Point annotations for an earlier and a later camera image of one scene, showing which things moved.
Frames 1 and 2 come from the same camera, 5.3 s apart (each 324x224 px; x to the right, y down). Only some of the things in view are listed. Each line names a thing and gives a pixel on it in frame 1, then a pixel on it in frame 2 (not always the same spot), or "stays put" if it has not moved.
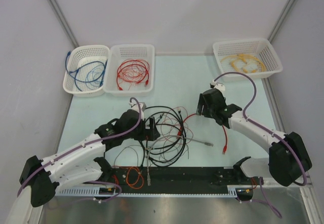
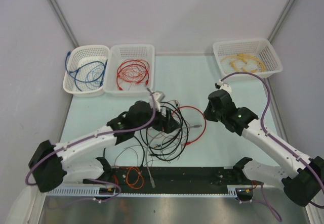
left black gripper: (148, 134) -> (167, 123)
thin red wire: (133, 71) stays put
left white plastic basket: (87, 70) stays put
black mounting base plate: (175, 177) stays put
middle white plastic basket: (130, 70) stays put
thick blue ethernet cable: (75, 77) stays put
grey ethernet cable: (148, 177) -> (151, 179)
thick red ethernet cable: (179, 131) -> (205, 123)
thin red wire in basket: (132, 71) stays put
